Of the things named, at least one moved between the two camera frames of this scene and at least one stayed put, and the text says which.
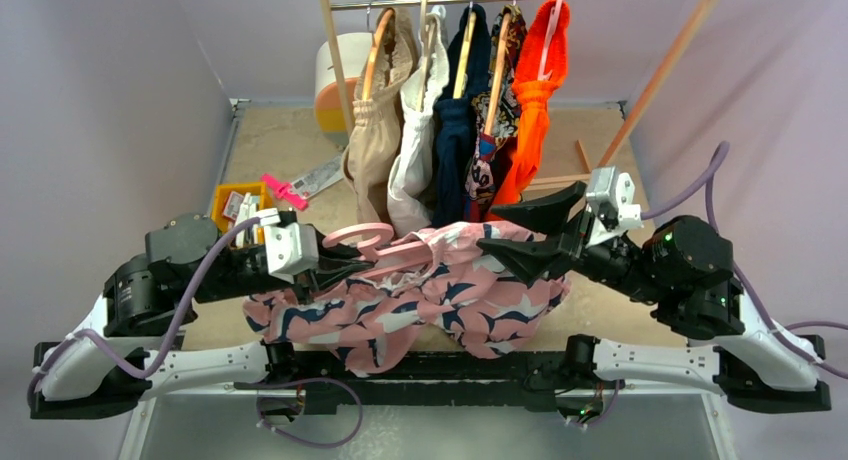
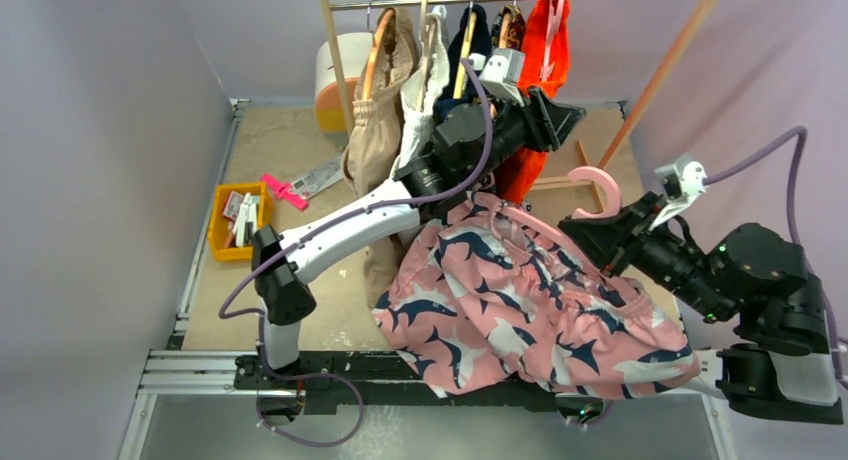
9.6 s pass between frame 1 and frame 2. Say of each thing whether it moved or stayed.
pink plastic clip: stayed
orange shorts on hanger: stayed
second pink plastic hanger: stayed
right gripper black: moved
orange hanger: stayed
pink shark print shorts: moved
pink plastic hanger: moved
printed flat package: stayed
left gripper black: moved
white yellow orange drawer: stayed
